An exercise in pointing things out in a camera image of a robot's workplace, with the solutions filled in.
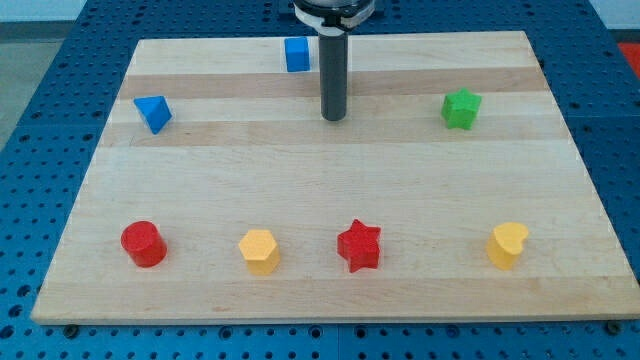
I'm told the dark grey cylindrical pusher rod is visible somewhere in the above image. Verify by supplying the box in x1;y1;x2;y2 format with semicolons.
319;33;348;121

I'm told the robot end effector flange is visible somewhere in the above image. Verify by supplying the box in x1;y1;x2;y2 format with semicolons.
293;0;375;35

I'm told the blue cube block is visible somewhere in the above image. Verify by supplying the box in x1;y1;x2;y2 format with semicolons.
284;37;311;72

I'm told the green star block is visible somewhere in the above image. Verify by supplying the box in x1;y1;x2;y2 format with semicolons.
441;88;482;130

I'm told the wooden board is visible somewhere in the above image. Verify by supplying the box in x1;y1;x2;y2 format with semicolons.
31;31;639;325

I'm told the blue triangle block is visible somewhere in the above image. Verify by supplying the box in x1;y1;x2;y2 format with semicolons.
133;96;172;135

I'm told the red star block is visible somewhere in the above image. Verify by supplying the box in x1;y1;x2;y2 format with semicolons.
336;219;382;273

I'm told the yellow hexagon block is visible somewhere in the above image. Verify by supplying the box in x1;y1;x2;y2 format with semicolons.
238;229;280;276

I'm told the yellow heart block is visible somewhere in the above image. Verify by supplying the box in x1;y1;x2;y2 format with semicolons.
485;222;529;270

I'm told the red cylinder block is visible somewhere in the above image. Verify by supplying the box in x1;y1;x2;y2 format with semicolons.
121;221;167;268

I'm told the red object at right edge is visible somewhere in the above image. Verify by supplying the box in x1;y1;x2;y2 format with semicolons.
618;42;640;77

